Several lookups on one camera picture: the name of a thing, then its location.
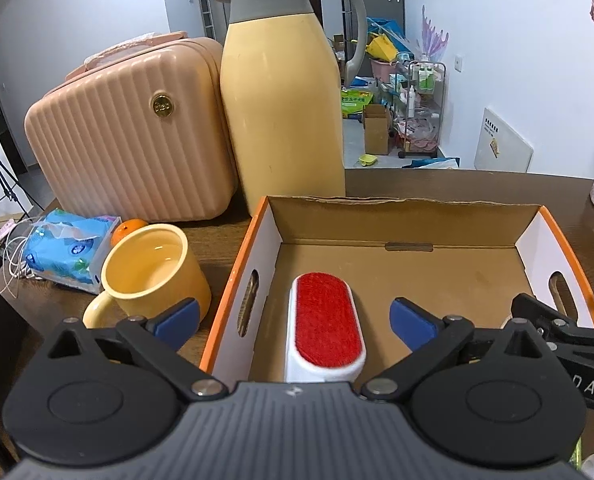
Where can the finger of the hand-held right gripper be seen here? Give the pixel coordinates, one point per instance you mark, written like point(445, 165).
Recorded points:
point(552, 316)

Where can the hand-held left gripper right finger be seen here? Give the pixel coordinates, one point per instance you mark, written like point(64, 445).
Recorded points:
point(412, 327)

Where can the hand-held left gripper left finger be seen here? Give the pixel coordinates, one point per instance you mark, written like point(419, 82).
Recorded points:
point(177, 322)

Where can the orange cardboard box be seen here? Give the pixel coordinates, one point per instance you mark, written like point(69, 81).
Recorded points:
point(427, 270)

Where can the red and white lint brush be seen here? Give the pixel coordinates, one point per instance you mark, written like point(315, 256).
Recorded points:
point(327, 320)

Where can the yellow ceramic mug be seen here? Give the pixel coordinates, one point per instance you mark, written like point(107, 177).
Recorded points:
point(144, 270)

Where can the orange fruit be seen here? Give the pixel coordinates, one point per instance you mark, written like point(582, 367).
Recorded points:
point(129, 228)

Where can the blue tissue pack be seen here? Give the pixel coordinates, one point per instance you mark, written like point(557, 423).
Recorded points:
point(62, 250)

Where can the blue and white bag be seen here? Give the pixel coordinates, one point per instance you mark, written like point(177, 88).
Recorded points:
point(437, 163)

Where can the small yellow-green tray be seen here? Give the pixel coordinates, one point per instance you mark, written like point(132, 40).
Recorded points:
point(368, 160)

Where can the pink ribbed suitcase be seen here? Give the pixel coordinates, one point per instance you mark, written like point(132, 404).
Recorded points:
point(127, 150)

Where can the white panel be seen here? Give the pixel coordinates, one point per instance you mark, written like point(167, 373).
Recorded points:
point(504, 140)

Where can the small brown cardboard box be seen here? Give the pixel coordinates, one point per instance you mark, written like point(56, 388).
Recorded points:
point(377, 132)

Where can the metal rack cart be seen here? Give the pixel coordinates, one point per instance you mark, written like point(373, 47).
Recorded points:
point(422, 110)

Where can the green packet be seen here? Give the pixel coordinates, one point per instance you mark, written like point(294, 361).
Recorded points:
point(357, 102)

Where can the yellow thermos jug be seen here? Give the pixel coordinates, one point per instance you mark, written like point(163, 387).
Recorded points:
point(282, 110)

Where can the pink bucket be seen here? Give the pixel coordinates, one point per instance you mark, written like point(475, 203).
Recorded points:
point(384, 70)

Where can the yellow plastic dustpan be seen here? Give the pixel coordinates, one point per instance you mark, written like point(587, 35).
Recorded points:
point(382, 46)

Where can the blue plastic bag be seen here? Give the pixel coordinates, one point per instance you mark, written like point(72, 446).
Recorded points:
point(384, 25)

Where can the white wall socket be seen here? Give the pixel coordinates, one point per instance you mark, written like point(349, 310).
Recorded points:
point(459, 63)

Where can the purple wall decoration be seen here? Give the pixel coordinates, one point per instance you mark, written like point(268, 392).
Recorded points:
point(434, 32)

